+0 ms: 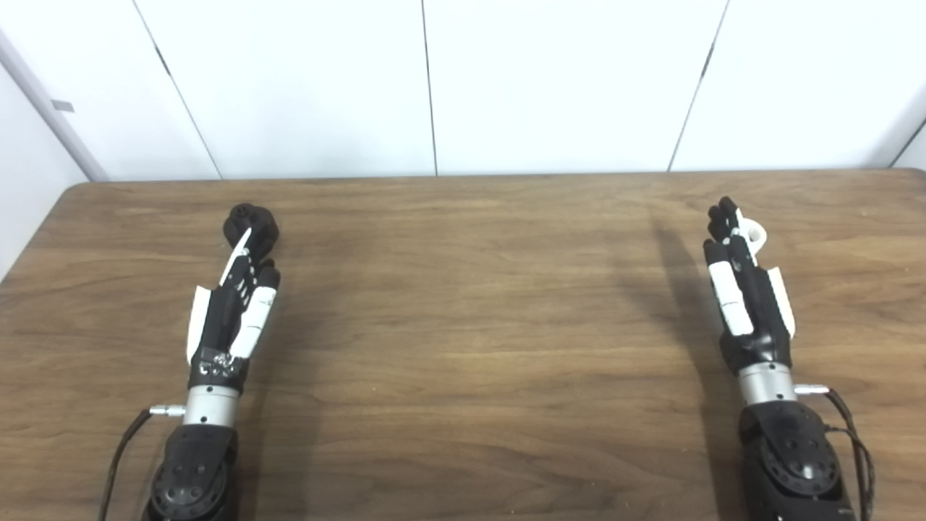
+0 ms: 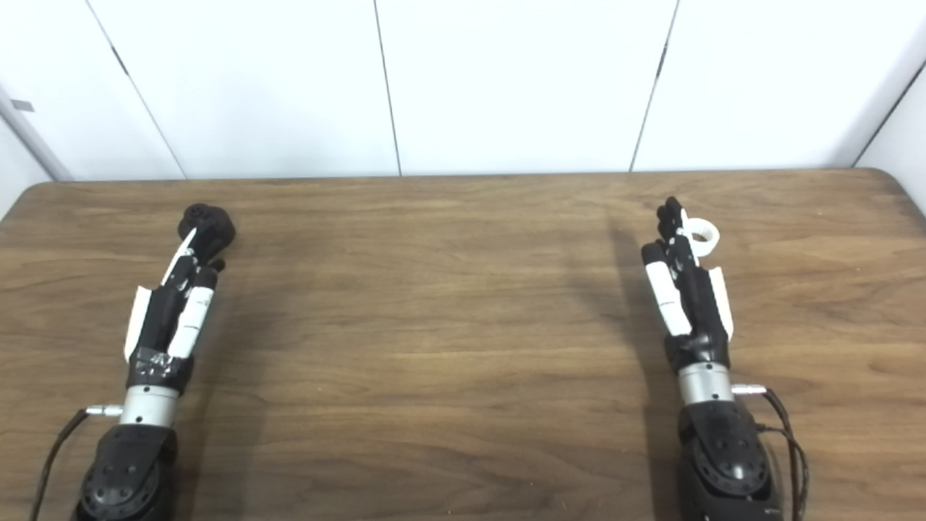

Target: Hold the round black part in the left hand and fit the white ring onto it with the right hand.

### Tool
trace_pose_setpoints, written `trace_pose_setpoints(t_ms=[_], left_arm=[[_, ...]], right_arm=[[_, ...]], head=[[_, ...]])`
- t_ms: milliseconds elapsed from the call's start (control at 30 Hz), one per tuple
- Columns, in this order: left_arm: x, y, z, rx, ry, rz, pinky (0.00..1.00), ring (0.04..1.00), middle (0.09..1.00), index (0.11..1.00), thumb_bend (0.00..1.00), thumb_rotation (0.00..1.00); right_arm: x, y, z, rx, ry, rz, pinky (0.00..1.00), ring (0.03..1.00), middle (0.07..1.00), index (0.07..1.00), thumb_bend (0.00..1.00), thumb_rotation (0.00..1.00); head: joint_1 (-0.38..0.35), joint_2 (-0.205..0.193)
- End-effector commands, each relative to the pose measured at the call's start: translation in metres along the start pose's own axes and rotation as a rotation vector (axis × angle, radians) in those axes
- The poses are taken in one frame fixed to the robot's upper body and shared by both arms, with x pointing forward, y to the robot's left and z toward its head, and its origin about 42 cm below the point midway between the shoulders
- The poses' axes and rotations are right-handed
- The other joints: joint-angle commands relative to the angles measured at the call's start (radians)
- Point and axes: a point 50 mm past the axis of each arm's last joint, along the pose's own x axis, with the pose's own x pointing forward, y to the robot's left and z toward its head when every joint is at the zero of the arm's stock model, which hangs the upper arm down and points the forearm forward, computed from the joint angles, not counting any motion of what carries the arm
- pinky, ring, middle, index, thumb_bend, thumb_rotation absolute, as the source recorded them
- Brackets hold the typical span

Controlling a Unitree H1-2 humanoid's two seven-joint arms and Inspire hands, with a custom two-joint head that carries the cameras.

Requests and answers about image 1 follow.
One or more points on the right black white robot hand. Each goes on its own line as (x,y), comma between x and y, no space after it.
(759,318)

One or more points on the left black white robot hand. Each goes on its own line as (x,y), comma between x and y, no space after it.
(221,325)

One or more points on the round black plastic part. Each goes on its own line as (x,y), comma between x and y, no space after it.
(259,218)

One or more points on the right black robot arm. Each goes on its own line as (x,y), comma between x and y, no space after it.
(792,463)

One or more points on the small grey wall tag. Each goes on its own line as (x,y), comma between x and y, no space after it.
(63,106)

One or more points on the grey wall corner post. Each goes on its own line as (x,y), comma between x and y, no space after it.
(45,108)

